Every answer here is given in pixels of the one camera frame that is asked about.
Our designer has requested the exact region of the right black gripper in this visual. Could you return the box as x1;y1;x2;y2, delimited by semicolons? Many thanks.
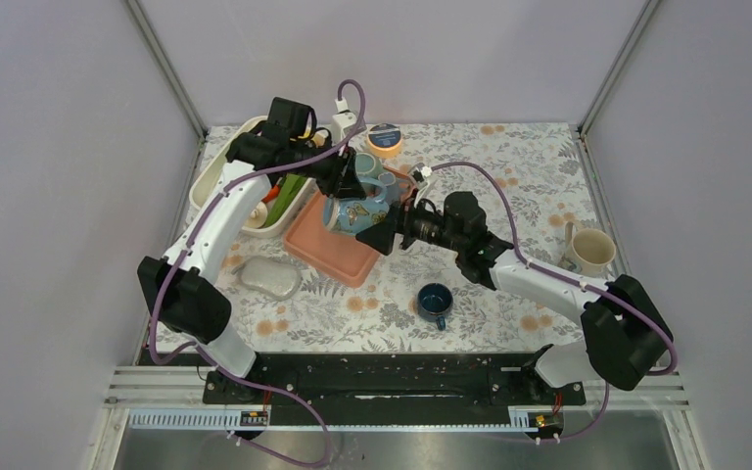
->
357;187;466;256

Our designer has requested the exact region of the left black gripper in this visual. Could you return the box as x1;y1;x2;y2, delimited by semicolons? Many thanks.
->
290;134;367;200

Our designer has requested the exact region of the light blue butterfly mug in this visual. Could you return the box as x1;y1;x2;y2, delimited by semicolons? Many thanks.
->
322;177;390;236

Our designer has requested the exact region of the dark blue ribbed mug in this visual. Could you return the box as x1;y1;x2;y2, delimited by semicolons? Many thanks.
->
415;283;453;331

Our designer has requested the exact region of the tall beige mug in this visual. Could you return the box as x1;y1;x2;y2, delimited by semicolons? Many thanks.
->
557;221;617;279

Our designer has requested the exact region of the small grey mug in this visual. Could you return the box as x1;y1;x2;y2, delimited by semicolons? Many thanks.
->
385;178;413;205

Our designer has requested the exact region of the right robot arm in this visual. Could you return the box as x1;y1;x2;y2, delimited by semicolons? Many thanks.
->
355;191;677;403

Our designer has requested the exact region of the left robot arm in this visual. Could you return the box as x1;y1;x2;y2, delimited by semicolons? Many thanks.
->
137;97;364;402

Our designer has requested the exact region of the teal green glazed mug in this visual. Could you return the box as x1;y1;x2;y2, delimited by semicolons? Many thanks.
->
354;153;384;179

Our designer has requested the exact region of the pink rectangular tray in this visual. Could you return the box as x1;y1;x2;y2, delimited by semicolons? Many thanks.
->
283;167;411;288

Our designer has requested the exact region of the orange tape roll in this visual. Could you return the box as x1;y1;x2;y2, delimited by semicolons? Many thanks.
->
365;123;403;159

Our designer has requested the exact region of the toy green bean pod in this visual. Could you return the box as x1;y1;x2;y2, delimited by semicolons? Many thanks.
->
263;174;307;228

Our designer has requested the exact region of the white oval vegetable basket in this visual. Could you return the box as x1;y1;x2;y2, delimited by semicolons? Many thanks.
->
187;116;315;238

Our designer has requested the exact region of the toy white mushroom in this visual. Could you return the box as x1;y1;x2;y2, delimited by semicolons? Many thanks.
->
244;202;268;230

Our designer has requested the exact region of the clear plastic oval lid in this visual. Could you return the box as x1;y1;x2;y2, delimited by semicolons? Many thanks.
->
233;257;302;301

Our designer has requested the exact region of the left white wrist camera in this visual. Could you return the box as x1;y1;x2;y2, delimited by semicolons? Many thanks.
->
330;98;359;144

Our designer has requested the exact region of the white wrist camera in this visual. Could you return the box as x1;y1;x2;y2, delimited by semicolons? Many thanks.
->
408;164;435;199
330;98;359;144

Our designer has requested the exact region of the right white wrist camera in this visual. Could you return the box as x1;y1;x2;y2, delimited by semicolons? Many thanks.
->
408;164;435;199

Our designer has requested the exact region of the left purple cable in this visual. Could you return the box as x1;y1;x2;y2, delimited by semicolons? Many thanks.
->
146;78;369;468

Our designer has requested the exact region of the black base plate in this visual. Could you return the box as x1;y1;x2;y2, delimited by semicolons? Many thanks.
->
202;350;587;428

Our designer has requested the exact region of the white slotted cable duct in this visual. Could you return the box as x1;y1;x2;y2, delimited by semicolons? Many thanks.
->
128;406;538;433

